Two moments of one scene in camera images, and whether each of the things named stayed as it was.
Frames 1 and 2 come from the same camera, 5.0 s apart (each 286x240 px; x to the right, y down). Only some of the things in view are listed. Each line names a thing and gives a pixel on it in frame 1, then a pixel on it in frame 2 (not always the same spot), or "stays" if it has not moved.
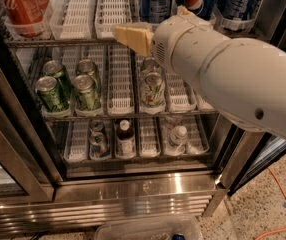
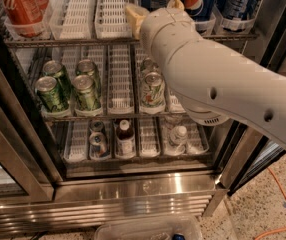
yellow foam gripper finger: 138,39 to 136,14
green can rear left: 56,70 stays
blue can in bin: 179,236 stays
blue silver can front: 98,145 stays
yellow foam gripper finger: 182,11 to 175,3
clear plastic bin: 154,229 stays
